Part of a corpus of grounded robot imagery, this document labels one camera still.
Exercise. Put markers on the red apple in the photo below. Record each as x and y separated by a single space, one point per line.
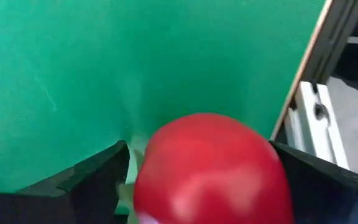
213 174

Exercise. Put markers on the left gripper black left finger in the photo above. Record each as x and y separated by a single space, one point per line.
57 202

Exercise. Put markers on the grey aluminium table rail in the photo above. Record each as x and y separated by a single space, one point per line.
331 40

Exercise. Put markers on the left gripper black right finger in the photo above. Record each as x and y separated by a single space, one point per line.
322 193

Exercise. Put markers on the white metal bracket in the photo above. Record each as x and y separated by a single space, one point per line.
309 130

